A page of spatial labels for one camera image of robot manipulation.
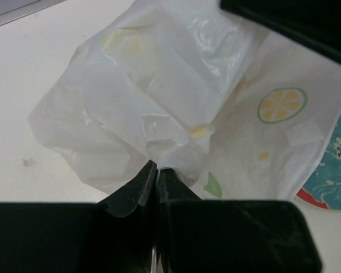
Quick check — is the white plastic bag lemon print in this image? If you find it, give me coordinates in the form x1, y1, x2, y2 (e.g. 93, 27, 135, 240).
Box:
28, 1, 341, 200

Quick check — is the red teal floral plate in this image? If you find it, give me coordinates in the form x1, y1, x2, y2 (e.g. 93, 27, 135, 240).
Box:
297, 115, 341, 211

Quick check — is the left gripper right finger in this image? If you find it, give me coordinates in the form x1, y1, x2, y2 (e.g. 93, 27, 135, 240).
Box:
156, 169, 210, 272

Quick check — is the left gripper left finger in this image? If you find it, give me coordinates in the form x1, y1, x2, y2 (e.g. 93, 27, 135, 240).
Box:
82, 161, 157, 272

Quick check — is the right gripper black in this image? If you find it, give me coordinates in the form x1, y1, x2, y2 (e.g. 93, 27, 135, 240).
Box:
220, 0, 341, 65

